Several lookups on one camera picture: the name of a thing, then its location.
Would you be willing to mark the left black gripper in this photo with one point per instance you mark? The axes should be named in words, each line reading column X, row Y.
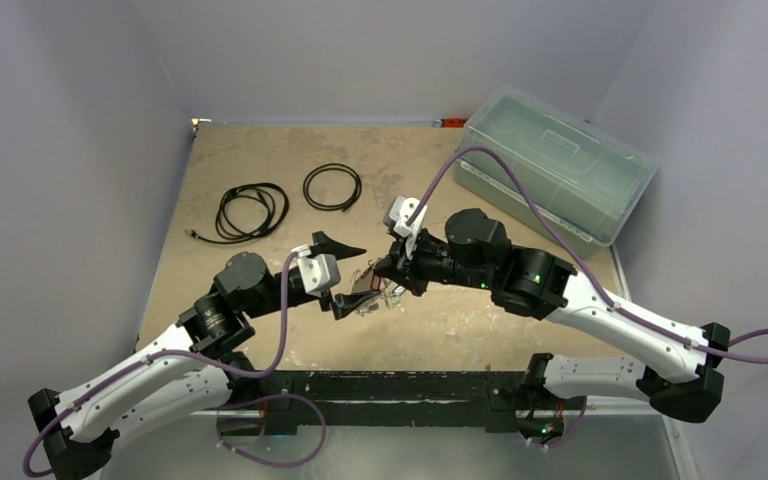
column 342, row 303

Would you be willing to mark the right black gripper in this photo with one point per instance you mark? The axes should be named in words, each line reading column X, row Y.
column 404, row 262

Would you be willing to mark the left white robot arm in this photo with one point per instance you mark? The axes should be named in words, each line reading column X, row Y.
column 193, row 365

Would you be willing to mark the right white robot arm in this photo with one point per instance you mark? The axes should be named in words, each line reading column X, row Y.
column 665, row 365

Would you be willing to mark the red orange clamp tool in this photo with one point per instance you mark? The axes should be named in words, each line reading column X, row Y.
column 449, row 122

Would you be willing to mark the clear lidded storage bin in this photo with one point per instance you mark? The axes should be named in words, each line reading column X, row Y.
column 585, row 182

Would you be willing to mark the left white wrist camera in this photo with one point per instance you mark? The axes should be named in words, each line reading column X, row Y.
column 319, row 274

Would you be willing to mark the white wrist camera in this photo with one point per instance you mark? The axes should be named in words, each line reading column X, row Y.
column 319, row 274
column 404, row 221

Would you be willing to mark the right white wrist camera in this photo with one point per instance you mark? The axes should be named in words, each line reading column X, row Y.
column 404, row 221

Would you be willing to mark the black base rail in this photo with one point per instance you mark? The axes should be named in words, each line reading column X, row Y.
column 497, row 402

